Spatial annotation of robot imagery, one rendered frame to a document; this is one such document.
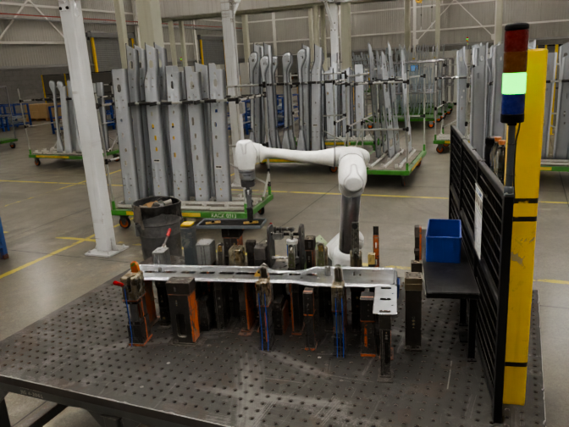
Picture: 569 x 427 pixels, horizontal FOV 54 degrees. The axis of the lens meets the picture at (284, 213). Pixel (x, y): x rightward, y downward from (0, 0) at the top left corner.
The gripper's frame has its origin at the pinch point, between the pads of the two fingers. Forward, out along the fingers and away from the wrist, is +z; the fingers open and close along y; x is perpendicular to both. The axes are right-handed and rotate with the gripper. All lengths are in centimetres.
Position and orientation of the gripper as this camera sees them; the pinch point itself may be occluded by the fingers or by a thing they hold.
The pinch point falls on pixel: (250, 215)
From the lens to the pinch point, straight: 304.9
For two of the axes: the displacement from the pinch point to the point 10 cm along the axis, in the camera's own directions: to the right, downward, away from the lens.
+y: 0.6, 2.6, -9.6
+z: 0.6, 9.6, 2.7
